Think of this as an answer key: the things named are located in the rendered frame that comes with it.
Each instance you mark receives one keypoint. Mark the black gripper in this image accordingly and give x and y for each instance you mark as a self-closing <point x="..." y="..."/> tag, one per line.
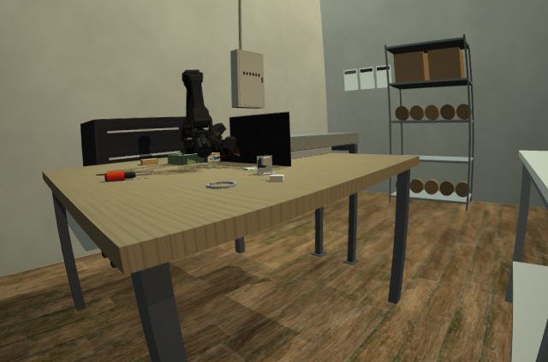
<point x="227" y="145"/>

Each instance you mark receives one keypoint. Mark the red-handled screwdriver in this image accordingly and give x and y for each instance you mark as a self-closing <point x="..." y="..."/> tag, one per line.
<point x="120" y="176"/>

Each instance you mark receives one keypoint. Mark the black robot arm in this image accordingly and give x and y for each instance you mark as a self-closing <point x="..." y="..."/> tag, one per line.
<point x="199" y="117"/>

